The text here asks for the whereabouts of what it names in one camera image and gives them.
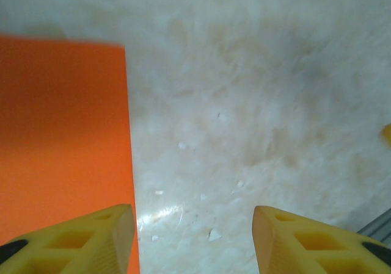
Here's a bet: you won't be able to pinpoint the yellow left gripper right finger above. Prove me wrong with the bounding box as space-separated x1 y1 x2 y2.
252 206 391 274

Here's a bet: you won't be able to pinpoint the long aluminium mounting rail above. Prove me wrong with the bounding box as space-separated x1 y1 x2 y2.
356 208 391 244

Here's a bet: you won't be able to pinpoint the orange paper sheet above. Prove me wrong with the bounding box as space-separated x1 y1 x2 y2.
0 34 141 274

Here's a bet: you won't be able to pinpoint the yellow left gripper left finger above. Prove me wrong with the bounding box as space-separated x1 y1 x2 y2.
0 203 137 274

